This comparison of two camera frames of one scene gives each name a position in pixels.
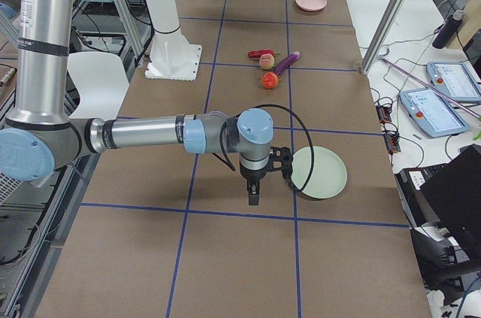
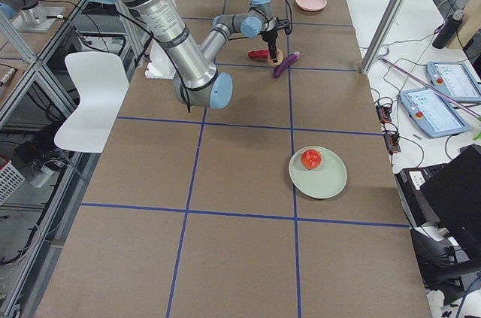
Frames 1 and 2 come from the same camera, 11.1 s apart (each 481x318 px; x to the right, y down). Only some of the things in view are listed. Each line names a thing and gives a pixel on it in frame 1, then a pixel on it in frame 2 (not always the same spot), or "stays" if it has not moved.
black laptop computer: [446, 195] stays
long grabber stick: [432, 87] stays
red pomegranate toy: [269, 80] to [310, 159]
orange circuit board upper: [383, 113] stays
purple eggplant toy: [286, 62] stays
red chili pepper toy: [258, 53] stays
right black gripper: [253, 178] to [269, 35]
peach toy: [266, 61] to [279, 56]
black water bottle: [448, 29] stays
